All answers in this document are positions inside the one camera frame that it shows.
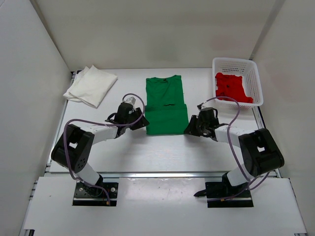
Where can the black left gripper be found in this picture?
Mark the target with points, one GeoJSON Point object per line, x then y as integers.
{"type": "Point", "coordinates": [143, 122]}

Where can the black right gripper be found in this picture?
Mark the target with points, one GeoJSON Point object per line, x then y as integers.
{"type": "Point", "coordinates": [191, 130]}

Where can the green t shirt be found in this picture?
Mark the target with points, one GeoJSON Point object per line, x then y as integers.
{"type": "Point", "coordinates": [166, 110]}

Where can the red t shirt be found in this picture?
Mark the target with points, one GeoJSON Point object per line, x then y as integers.
{"type": "Point", "coordinates": [230, 87]}

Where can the white t shirt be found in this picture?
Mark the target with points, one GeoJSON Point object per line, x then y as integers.
{"type": "Point", "coordinates": [90, 86]}

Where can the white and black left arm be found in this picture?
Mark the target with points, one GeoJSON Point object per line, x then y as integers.
{"type": "Point", "coordinates": [73, 148]}

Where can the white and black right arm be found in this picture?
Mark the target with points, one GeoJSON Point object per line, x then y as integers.
{"type": "Point", "coordinates": [259, 150]}

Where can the white plastic basket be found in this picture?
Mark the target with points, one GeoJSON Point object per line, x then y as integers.
{"type": "Point", "coordinates": [251, 80]}

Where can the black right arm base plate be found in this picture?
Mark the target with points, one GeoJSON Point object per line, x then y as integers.
{"type": "Point", "coordinates": [219, 195]}

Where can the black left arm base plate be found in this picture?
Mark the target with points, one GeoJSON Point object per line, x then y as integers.
{"type": "Point", "coordinates": [86, 196]}

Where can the aluminium table edge rail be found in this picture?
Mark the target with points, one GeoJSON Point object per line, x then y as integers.
{"type": "Point", "coordinates": [161, 174]}

